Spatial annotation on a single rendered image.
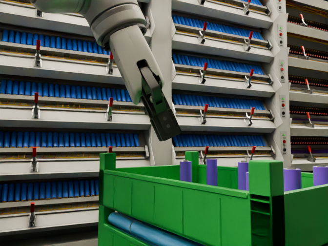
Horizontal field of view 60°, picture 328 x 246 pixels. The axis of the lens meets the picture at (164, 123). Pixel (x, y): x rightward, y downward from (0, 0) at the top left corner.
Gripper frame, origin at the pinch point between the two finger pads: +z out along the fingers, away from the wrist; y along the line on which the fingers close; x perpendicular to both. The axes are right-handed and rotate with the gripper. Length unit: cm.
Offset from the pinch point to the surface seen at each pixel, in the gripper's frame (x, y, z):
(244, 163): 7.7, 3.8, 9.9
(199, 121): 28, -83, 4
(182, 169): -0.5, 0.7, 7.1
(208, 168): 4.0, -2.5, 9.4
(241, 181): 6.3, 3.5, 12.1
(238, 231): -1.2, 21.0, 10.5
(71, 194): -34, -70, 8
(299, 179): 8.0, 16.1, 11.0
